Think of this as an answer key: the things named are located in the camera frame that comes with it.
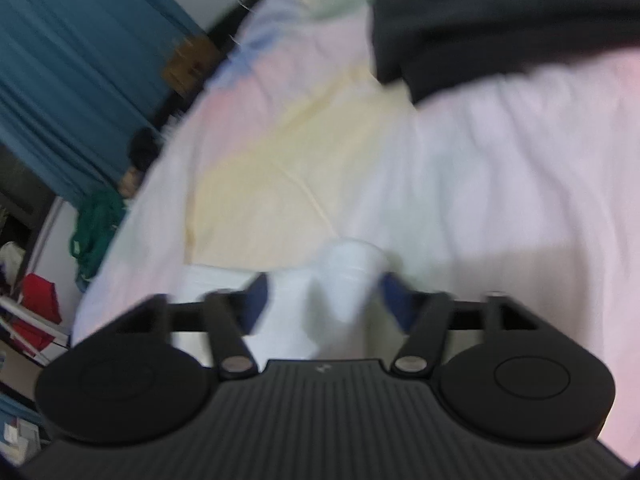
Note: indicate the white garment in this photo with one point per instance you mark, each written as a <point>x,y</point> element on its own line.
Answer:
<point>345,270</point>

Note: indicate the green garment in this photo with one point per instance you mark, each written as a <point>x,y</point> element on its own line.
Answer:
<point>97,232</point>

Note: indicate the red cloth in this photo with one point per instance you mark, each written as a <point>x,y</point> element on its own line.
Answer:
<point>37,300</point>

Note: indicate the black garment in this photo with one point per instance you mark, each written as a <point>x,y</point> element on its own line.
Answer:
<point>500,15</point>

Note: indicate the blue curtain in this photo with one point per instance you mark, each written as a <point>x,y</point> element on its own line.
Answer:
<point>75,60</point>

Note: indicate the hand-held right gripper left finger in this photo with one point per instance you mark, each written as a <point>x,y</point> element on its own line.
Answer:
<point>258,299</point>

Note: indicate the white rack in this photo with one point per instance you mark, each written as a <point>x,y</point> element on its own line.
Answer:
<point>50,332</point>

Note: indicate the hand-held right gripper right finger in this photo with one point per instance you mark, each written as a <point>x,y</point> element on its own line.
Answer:
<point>396,301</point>

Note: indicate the cardboard box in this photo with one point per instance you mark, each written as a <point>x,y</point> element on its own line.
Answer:
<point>190,62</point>

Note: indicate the pastel patchwork bedsheet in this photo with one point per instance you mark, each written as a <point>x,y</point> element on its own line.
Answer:
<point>450,185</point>

